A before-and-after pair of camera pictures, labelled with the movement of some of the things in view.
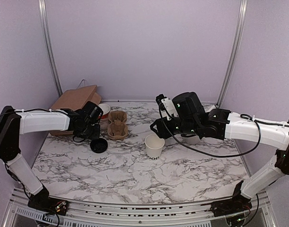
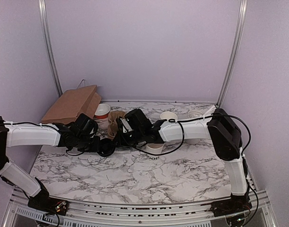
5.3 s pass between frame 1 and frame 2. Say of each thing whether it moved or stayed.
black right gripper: moved
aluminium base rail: stayed
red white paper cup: stayed
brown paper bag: stayed
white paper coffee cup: stayed
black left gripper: moved
